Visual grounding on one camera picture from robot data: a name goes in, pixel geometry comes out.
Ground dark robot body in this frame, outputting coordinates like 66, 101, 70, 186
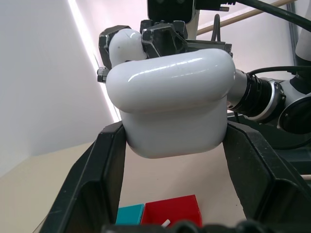
227, 113, 311, 177

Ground teal plastic bin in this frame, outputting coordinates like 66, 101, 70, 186
115, 203, 146, 225

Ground thin black cable loop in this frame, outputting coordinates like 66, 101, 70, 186
210, 14, 221, 42

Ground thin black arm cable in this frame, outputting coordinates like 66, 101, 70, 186
246, 66, 311, 78

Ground long wooden stick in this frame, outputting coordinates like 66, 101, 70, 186
196, 0, 296, 34

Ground white earbud charging case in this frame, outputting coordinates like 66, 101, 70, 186
106, 48, 236, 160

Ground red plastic bin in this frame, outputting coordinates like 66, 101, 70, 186
140, 194, 204, 229

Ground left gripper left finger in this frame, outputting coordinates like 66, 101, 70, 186
40, 120, 128, 233

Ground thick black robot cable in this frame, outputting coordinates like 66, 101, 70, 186
196, 0, 311, 32

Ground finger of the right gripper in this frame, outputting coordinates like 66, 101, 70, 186
139, 20, 188, 59
96, 24, 132, 83

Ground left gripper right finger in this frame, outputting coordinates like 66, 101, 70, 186
222, 120, 311, 230

